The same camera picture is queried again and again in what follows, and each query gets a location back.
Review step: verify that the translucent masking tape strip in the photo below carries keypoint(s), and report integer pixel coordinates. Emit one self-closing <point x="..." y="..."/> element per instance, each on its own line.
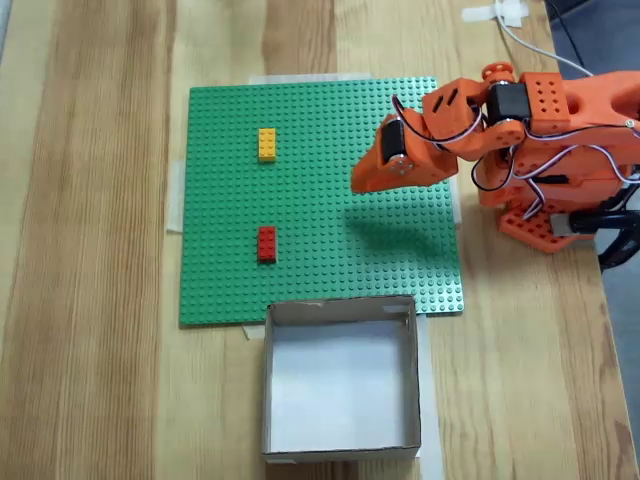
<point x="310" y="80"/>
<point x="457" y="205"/>
<point x="510" y="11"/>
<point x="175" y="200"/>
<point x="252" y="331"/>

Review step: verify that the open cardboard box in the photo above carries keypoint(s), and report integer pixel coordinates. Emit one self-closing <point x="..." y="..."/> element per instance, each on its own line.
<point x="340" y="380"/>

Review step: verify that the yellow lego block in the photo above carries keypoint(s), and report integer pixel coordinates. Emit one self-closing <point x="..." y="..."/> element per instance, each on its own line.
<point x="267" y="145"/>

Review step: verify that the green lego baseplate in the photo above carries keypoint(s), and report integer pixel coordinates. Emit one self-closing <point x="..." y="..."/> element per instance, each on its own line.
<point x="310" y="225"/>

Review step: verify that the black table clamp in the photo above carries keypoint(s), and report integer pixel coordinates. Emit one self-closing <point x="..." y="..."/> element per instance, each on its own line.
<point x="615" y="245"/>

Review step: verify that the red lego block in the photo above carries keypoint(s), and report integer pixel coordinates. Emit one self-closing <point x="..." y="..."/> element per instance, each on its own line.
<point x="267" y="245"/>

